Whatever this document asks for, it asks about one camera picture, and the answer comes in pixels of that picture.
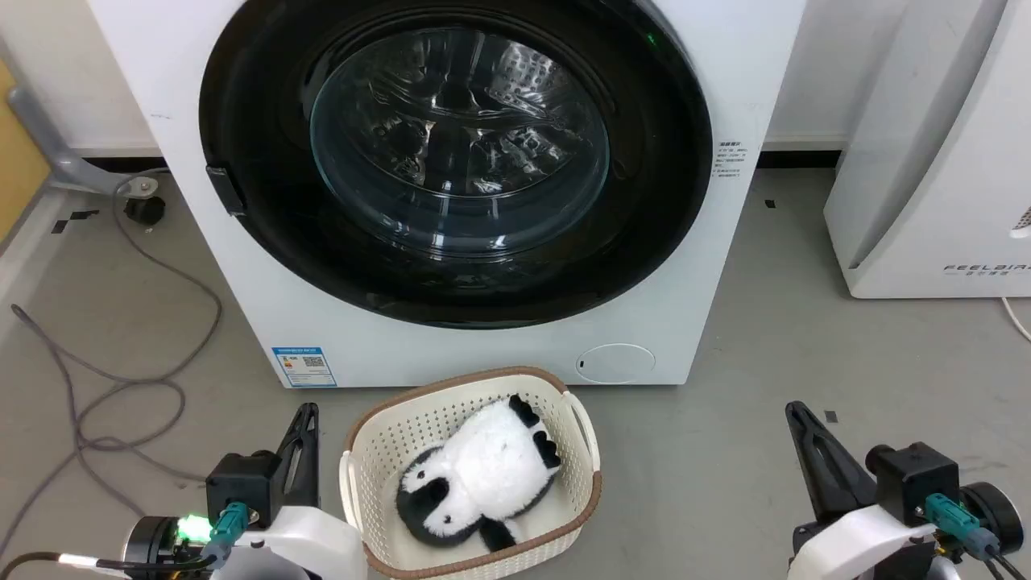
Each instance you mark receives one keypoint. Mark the cream perforated laundry basket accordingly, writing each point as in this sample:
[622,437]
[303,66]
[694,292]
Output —
[378,451]

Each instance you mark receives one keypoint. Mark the black caster wheel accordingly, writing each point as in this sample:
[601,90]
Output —
[145,210]

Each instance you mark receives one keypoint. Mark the black white panda plush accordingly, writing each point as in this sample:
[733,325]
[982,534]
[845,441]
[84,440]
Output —
[491,467]

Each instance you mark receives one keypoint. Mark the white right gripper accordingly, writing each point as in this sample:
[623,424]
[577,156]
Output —
[862,544]

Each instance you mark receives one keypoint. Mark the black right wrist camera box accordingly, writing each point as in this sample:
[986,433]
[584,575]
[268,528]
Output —
[914,475]

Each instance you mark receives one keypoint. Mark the blue energy label sticker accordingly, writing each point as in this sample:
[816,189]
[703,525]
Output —
[304,366]

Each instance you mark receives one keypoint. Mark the round white filter cover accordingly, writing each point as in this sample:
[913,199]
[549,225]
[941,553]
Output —
[616,363]

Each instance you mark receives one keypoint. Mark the black round washer door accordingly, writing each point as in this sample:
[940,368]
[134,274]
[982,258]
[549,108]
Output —
[644,225]

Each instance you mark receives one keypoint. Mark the white air purifier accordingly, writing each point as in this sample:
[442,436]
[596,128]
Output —
[934,201]

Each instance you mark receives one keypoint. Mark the yellow wooden board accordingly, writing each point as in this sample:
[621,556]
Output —
[16,161]

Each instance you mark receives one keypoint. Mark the small printed text sticker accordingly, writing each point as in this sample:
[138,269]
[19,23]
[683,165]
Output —
[728,161]

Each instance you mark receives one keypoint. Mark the white front-load washing machine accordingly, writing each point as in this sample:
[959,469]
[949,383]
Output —
[201,266]

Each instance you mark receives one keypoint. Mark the grey metal table leg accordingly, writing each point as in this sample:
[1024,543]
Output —
[56,153]

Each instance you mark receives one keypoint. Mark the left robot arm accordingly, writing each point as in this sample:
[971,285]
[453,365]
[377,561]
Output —
[153,541]

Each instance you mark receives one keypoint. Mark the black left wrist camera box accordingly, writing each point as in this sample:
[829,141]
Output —
[242,483]

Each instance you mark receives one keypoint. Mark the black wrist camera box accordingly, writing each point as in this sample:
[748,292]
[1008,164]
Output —
[242,483]
[914,475]

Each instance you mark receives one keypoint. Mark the steel washer drum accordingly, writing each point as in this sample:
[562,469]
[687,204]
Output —
[515,80]

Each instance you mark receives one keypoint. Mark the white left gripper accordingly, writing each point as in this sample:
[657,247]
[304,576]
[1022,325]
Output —
[306,544]

